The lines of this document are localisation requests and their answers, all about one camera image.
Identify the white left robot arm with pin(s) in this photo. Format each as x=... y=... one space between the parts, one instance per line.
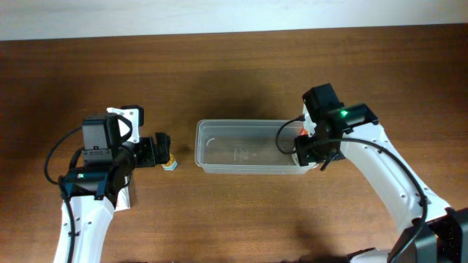
x=95 y=188

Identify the white medicine box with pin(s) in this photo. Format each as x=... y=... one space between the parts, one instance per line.
x=123 y=201

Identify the white squeeze bottle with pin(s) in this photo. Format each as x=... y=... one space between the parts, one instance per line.
x=311 y=165

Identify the clear plastic container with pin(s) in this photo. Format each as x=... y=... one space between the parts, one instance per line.
x=246 y=147

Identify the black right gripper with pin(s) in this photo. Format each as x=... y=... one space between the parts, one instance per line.
x=305 y=150

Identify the orange tube white cap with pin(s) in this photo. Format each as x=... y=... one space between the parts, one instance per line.
x=302 y=131

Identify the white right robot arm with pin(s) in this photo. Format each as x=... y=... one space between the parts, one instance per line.
x=430 y=230

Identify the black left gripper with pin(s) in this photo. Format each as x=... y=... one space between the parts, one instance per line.
x=161 y=148

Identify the gold lid balm jar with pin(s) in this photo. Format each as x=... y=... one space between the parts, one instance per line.
x=171 y=164

